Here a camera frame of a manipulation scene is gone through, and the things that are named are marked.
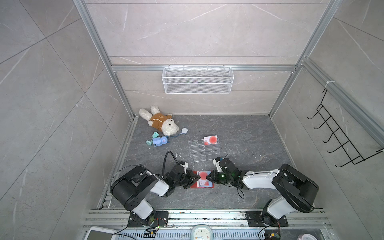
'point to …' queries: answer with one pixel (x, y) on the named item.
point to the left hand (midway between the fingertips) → (202, 174)
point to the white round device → (201, 232)
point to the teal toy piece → (155, 135)
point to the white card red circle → (211, 140)
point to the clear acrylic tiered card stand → (199, 152)
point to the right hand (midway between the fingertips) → (206, 177)
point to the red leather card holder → (194, 185)
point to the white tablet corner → (94, 233)
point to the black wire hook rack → (338, 132)
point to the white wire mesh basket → (198, 80)
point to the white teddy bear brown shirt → (159, 121)
